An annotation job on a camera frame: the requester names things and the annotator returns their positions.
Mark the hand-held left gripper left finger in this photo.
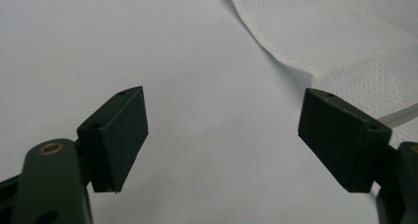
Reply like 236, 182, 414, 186
77, 85, 150, 193

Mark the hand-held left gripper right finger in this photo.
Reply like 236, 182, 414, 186
298, 87, 393, 193

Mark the white mesh garment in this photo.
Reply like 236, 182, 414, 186
215, 0, 418, 149

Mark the pale table cover sheet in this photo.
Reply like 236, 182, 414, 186
0, 0, 418, 224

